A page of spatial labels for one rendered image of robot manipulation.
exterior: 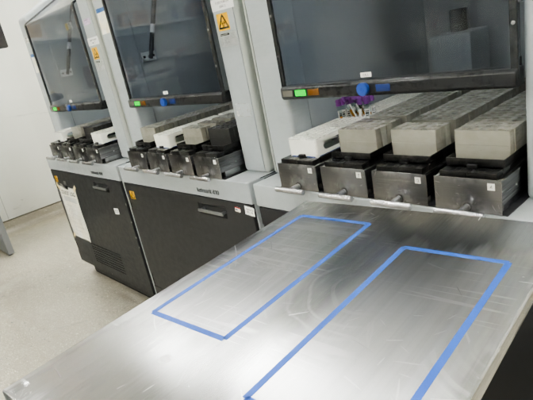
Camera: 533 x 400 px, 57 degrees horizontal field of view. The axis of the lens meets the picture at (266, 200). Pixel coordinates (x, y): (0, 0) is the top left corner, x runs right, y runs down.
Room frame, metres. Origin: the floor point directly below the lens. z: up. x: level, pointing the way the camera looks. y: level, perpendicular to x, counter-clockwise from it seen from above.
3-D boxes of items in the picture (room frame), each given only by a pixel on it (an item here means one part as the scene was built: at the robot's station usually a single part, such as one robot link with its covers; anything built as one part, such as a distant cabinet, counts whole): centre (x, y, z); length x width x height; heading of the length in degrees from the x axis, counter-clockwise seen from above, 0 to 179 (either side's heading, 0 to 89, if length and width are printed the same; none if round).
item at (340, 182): (1.33, -0.43, 0.78); 0.73 x 0.14 x 0.09; 130
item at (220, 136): (1.61, 0.10, 0.85); 0.12 x 0.02 x 0.06; 40
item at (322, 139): (1.36, -0.23, 0.83); 0.30 x 0.10 x 0.06; 130
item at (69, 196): (2.57, 1.04, 0.43); 0.27 x 0.02 x 0.36; 40
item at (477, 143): (0.95, -0.45, 0.85); 0.12 x 0.02 x 0.06; 39
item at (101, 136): (2.33, 0.58, 0.83); 0.30 x 0.10 x 0.06; 130
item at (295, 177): (1.45, -0.34, 0.78); 0.73 x 0.14 x 0.09; 130
